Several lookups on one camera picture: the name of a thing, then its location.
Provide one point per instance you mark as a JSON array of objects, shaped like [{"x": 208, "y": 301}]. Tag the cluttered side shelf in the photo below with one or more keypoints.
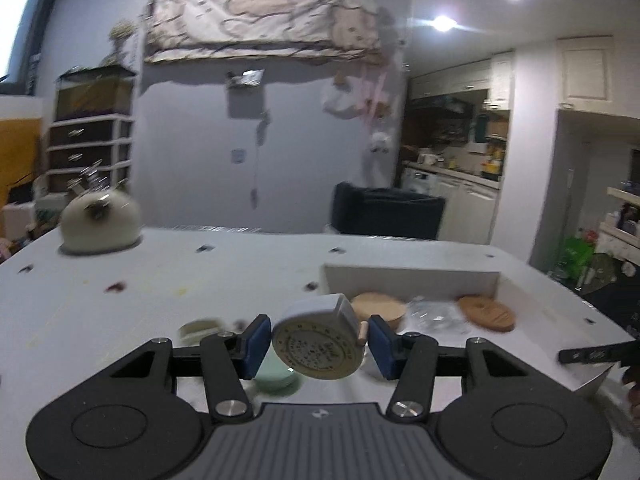
[{"x": 622, "y": 220}]

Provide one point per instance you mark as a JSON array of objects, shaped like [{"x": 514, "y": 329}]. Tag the white sheep plush toy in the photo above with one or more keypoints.
[{"x": 381, "y": 141}]

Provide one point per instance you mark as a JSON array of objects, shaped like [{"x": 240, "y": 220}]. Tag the black fabric chair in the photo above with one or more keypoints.
[{"x": 387, "y": 210}]

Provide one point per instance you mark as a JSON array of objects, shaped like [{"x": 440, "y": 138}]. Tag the white washing machine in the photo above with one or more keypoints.
[{"x": 417, "y": 182}]

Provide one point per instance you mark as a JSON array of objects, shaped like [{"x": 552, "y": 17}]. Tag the white kitchen base cabinet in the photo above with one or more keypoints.
[{"x": 467, "y": 210}]

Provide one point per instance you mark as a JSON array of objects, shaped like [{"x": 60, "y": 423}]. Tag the printed wall blanket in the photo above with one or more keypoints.
[{"x": 260, "y": 15}]

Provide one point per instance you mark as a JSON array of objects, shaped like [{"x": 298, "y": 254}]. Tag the white cat-shaped teapot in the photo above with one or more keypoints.
[{"x": 100, "y": 222}]

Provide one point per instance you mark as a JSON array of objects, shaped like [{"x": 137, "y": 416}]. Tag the green plastic bag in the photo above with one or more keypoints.
[{"x": 575, "y": 257}]

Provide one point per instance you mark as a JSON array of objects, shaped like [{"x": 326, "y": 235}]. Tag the white wall cabinet door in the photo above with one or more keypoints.
[{"x": 585, "y": 70}]

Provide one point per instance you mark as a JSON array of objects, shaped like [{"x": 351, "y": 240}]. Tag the cream round dish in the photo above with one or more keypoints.
[{"x": 197, "y": 329}]

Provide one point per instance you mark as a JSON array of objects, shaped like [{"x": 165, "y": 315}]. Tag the dried flower bunch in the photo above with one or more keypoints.
[{"x": 121, "y": 40}]

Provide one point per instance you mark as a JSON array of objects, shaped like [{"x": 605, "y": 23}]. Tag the clear plastic packet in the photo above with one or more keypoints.
[{"x": 435, "y": 315}]

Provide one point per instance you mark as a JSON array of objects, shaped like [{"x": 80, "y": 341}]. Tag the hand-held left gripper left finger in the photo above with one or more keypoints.
[{"x": 257, "y": 345}]

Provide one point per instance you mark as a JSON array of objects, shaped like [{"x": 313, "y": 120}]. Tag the person's right hand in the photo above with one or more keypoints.
[{"x": 634, "y": 390}]

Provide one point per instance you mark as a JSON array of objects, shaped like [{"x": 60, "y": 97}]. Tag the wall switch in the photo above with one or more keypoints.
[{"x": 238, "y": 155}]

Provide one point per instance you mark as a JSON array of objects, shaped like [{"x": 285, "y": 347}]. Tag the pale round wooden coaster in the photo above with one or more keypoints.
[{"x": 377, "y": 307}]

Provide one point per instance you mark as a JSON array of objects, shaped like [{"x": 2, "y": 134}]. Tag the printed cork coaster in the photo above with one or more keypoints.
[{"x": 487, "y": 312}]

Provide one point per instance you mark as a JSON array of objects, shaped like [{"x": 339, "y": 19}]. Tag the glass fish tank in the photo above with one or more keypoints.
[{"x": 95, "y": 95}]

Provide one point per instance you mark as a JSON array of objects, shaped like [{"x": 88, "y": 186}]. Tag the white drawer unit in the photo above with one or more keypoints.
[{"x": 90, "y": 150}]

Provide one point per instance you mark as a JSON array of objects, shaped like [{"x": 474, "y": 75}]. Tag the pink hanging ribbons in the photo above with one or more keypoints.
[{"x": 375, "y": 92}]

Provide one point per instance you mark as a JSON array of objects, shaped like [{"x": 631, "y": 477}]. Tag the white upper kitchen cabinets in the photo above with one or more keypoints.
[{"x": 460, "y": 77}]

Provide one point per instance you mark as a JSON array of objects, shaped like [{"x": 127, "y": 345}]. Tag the white hanging bag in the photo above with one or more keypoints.
[{"x": 342, "y": 102}]

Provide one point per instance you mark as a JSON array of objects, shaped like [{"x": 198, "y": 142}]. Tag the white box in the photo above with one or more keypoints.
[{"x": 400, "y": 280}]

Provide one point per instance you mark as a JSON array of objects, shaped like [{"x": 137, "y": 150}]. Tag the silver twig ornament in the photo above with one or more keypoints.
[{"x": 90, "y": 180}]

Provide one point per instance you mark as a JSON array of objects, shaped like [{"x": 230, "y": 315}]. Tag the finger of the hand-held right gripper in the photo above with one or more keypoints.
[{"x": 600, "y": 354}]

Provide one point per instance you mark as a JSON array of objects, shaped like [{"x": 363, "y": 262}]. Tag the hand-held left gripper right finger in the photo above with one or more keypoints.
[{"x": 382, "y": 347}]

